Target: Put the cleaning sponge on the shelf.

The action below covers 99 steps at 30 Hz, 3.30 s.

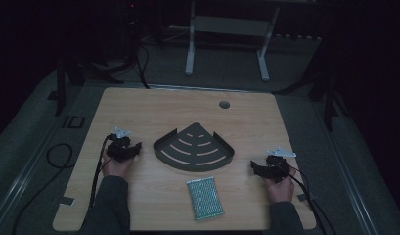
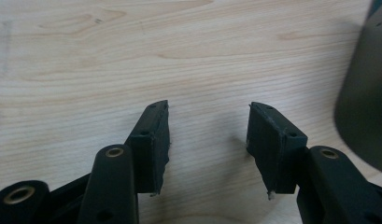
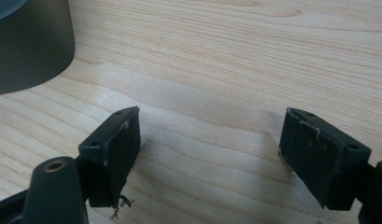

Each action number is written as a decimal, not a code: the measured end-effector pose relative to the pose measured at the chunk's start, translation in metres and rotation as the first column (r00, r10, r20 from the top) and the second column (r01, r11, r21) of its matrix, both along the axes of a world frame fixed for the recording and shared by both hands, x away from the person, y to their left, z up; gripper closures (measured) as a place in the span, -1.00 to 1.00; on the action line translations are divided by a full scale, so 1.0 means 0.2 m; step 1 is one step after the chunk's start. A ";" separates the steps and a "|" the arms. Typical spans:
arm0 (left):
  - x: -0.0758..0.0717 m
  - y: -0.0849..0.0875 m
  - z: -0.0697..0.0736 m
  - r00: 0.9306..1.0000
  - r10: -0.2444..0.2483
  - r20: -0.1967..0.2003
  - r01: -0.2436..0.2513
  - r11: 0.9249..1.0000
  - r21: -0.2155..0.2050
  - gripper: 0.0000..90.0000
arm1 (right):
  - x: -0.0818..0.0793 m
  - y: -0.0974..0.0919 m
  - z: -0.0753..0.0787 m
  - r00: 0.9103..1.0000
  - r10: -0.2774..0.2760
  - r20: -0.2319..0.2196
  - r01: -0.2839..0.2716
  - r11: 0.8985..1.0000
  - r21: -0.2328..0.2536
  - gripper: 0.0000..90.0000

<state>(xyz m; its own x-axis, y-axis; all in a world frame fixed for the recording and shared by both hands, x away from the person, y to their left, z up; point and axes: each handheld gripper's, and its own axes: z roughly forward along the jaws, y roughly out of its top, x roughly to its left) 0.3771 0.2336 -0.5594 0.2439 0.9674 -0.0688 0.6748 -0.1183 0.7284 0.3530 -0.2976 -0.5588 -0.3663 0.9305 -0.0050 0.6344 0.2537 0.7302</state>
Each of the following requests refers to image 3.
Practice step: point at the dark grey round container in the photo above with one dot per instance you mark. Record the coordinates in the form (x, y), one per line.
(26, 46)

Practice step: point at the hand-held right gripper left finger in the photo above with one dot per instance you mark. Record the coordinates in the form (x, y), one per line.
(110, 158)

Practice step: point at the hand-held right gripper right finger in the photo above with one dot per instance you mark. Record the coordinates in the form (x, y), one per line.
(316, 155)

